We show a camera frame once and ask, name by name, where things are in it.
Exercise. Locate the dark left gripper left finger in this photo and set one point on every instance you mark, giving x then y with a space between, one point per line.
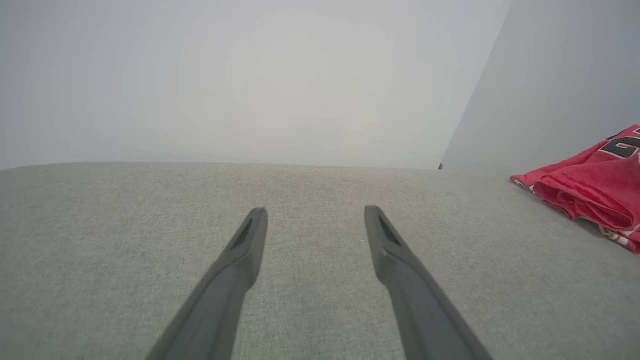
225 300

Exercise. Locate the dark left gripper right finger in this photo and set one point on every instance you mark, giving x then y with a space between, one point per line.
420 310

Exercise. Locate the red and white jersey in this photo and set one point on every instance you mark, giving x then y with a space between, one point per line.
590 185

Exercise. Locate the grey panel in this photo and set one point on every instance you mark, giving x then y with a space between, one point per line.
560 90

